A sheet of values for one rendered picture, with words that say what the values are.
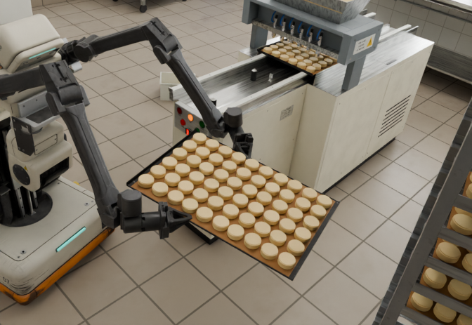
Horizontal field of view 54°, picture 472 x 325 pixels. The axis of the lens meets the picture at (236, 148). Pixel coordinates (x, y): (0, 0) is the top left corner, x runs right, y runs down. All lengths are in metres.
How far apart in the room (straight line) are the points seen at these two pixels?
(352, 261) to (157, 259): 1.10
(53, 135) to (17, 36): 0.50
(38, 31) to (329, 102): 1.49
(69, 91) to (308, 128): 1.63
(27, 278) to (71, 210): 0.41
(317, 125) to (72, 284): 1.56
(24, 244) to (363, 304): 1.71
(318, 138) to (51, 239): 1.51
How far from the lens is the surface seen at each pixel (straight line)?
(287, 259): 1.39
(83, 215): 2.52
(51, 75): 1.44
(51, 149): 2.18
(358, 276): 2.76
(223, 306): 2.47
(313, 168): 2.84
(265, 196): 1.54
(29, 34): 1.88
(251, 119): 2.32
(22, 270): 2.35
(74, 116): 1.43
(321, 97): 2.62
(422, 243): 1.08
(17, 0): 5.26
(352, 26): 2.56
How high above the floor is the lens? 1.99
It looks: 35 degrees down
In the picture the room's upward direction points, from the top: 7 degrees clockwise
